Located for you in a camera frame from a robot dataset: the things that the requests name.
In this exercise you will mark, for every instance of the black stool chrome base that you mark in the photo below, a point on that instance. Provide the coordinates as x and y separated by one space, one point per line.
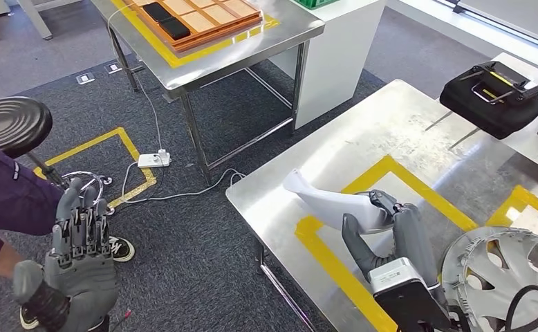
12 123

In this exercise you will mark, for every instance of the black flat pad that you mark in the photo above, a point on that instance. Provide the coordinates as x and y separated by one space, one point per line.
156 11
175 28

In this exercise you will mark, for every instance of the metal floor outlet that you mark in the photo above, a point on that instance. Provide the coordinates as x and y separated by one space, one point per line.
113 68
85 79

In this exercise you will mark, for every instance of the white table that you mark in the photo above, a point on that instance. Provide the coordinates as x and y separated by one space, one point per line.
525 151

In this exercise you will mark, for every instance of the white power strip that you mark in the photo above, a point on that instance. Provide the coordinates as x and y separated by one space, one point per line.
152 160

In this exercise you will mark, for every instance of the white plastic part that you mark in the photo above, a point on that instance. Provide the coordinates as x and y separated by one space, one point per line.
328 206

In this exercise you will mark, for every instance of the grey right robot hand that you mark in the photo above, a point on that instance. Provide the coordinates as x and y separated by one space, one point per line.
413 238

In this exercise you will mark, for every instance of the black padded case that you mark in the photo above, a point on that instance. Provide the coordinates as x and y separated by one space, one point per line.
489 114

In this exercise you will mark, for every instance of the small yellow tape rectangle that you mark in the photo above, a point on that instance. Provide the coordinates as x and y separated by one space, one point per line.
411 179

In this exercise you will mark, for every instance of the green plastic crate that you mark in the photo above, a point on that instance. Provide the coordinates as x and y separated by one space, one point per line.
315 3

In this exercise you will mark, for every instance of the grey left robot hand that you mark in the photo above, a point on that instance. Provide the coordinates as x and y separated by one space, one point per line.
83 284

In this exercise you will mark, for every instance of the person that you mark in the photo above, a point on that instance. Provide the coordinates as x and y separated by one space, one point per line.
8 197

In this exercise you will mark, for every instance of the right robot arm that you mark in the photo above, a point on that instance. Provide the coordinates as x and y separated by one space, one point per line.
461 323

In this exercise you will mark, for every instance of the steel workbench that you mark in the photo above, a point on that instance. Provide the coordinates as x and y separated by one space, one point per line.
365 128

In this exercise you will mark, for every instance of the large yellow tape square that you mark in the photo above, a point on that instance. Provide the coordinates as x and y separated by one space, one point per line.
505 208

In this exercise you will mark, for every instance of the steel side table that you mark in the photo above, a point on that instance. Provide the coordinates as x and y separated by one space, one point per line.
250 50

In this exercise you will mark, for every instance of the grey wheel hubcap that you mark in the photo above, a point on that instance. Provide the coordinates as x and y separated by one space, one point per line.
516 256

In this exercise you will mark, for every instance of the white cabinet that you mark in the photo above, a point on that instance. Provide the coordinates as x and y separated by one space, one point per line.
333 68

